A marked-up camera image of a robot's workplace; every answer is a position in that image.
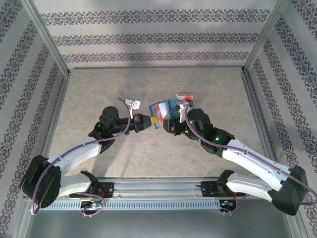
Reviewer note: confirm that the white red april card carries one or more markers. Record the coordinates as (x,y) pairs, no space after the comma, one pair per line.
(163,110)

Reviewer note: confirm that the teal leather card holder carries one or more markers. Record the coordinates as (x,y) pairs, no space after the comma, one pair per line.
(173,109)

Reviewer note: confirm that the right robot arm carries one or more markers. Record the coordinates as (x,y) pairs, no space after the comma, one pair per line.
(247,156)

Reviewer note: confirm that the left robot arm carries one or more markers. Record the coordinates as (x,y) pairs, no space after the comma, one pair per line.
(74,156)

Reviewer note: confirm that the clear plastic card box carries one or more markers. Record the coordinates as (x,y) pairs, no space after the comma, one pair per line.
(193,104)

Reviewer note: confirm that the black and red card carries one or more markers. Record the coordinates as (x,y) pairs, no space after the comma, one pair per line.
(188,97)

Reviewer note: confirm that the small electronics board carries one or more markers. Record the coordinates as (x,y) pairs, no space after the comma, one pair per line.
(226,203)
(92,204)

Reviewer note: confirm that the grey metal sheet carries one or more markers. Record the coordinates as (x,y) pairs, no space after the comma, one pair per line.
(158,223)

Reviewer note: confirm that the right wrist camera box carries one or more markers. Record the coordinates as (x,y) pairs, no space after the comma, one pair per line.
(183,109)

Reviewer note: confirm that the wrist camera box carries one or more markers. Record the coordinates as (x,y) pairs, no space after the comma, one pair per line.
(183,109)
(135,104)

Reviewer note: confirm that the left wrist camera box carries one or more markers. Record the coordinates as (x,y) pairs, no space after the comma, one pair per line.
(135,104)

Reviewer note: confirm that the aluminium side rail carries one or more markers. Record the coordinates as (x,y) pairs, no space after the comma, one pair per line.
(256,111)
(57,111)

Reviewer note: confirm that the aluminium rear rail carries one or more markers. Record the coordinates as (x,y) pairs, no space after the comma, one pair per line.
(158,67)

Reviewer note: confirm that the aluminium mounting rail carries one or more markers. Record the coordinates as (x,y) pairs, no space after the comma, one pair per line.
(158,188)

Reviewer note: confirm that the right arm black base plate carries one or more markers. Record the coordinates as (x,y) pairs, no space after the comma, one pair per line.
(208,189)

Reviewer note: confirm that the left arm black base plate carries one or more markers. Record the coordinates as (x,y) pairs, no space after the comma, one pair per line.
(109,189)

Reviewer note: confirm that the aluminium corner post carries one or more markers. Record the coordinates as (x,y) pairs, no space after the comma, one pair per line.
(264,34)
(47,34)

